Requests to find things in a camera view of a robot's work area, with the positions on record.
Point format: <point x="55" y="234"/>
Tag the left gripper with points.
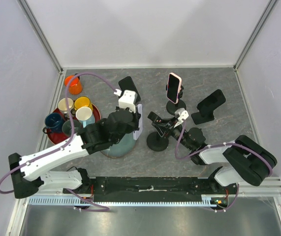
<point x="135" y="126"/>

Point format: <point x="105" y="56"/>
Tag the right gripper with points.
<point x="162" y="129"/>

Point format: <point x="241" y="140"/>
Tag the lavender case phone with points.
<point x="138" y="132"/>

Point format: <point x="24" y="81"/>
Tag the black weighted phone stand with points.
<point x="157" y="143"/>

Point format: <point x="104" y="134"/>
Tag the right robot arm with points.
<point x="245" y="159"/>

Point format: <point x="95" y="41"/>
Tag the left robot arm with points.
<point x="34" y="172"/>

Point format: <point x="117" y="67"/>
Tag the black round phone stand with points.
<point x="172" y="108"/>

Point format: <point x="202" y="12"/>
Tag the black phone on wooden stand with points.
<point x="127" y="83"/>

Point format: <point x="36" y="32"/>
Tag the pink case phone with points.
<point x="173" y="87"/>

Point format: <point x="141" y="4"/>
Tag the black folding phone stand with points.
<point x="203" y="116"/>

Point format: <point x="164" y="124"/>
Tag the black phone on folding stand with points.
<point x="211" y="102"/>

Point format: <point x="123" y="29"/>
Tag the teal ceramic plate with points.
<point x="125" y="146"/>

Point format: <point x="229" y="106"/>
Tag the light blue mug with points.
<point x="85" y="116"/>

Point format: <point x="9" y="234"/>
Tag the yellow mug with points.
<point x="83" y="101"/>

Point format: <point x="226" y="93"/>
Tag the dark green mug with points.
<point x="66" y="128"/>

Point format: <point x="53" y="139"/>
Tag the orange mug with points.
<point x="75" y="86"/>

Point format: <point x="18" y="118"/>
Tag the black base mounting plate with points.
<point x="152" y="189"/>

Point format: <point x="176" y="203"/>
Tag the cream mug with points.
<point x="62" y="107"/>

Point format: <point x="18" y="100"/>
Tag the red round tray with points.
<point x="56" y="138"/>

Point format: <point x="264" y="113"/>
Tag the dark blue mug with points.
<point x="53" y="123"/>

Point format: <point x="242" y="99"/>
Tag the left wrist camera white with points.
<point x="127" y="99"/>

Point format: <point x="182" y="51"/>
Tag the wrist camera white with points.
<point x="127" y="99"/>
<point x="181" y="114"/>

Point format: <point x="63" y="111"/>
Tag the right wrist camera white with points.
<point x="181" y="114"/>

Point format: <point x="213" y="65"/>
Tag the grey cable duct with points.
<point x="74" y="201"/>

